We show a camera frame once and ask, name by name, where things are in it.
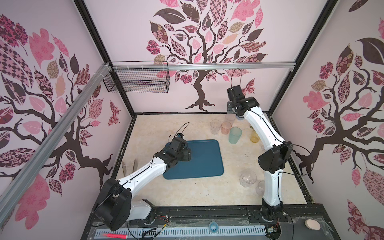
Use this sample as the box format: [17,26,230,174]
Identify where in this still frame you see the aluminium rail left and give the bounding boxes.
[1,63,111,224]

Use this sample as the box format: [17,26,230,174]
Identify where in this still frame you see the aluminium rail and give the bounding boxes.
[113,62,296,71]
[1,63,111,224]

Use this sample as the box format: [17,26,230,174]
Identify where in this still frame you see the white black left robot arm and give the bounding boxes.
[92,133,191,231]

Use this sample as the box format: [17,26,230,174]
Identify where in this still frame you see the wooden tongs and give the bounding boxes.
[121,159,138,176]

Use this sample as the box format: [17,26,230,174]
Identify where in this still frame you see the grey slotted cable duct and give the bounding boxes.
[94,226,266,240]

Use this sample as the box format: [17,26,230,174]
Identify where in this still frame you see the aluminium rail back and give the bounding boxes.
[113,62,296,71]

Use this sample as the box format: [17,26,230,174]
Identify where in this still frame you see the pink translucent cup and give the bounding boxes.
[221,122,232,135]

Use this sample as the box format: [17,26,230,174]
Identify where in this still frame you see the dark teal plastic tray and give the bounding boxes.
[163,140,224,180]

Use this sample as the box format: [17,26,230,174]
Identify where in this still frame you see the beige round disc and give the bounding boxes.
[305,219,321,231]

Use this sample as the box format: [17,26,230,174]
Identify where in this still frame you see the yellow translucent glass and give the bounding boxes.
[250,126,260,144]

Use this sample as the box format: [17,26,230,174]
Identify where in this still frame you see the blue tape roll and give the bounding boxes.
[208,221,219,234]

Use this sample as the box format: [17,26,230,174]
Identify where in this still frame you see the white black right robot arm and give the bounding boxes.
[227,86,293,222]

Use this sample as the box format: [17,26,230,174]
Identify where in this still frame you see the clear cup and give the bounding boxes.
[225,114,236,125]
[210,120,222,135]

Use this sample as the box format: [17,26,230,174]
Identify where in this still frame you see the pink marker pen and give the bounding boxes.
[103,233,128,240]

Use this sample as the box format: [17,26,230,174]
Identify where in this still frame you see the clear cup back centre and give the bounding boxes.
[225,114,236,125]

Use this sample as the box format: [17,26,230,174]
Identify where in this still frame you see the clear glass front right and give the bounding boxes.
[256,181,265,197]

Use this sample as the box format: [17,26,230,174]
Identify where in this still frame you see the green translucent cup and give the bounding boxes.
[229,127,243,145]

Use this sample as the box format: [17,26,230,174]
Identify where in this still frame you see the black wire basket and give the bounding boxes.
[103,60,171,94]

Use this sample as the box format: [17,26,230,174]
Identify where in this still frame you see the clear glass front left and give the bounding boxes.
[239,170,258,188]

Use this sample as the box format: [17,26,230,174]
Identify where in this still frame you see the clear glass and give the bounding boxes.
[239,170,258,188]
[256,181,265,197]

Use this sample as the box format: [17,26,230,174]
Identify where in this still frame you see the clear cup back left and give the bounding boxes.
[210,120,222,135]

